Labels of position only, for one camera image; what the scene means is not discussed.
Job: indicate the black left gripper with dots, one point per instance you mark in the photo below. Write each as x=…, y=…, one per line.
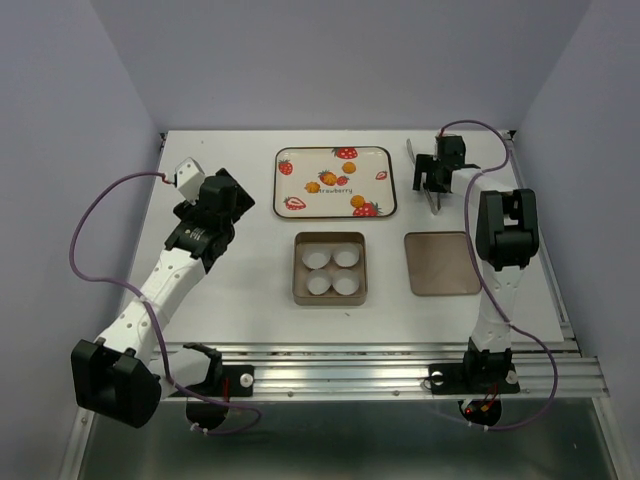
x=186, y=209

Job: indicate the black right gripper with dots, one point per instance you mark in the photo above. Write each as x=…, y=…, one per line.
x=425, y=163

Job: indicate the metal food tongs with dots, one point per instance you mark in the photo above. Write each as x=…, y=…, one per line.
x=433, y=199

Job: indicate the orange swirl cookie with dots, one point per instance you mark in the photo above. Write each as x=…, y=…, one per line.
x=349, y=167
x=328, y=178
x=312, y=187
x=357, y=201

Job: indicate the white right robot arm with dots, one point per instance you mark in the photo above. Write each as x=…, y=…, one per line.
x=502, y=234

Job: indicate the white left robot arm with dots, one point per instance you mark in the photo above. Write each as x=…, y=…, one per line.
x=127, y=370

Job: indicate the strawberry print tray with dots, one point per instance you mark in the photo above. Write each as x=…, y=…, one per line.
x=373, y=180

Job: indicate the gold tin lid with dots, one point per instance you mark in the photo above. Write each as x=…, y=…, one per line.
x=439, y=264

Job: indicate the white paper cupcake liner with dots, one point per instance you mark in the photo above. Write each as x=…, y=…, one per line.
x=345, y=282
x=318, y=282
x=315, y=256
x=346, y=255

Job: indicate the gold square tin box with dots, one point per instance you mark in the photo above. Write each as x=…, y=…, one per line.
x=328, y=240

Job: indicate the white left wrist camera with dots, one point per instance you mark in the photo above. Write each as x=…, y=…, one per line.
x=188, y=178

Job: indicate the aluminium frame rail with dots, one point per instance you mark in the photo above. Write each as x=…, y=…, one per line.
x=377, y=372

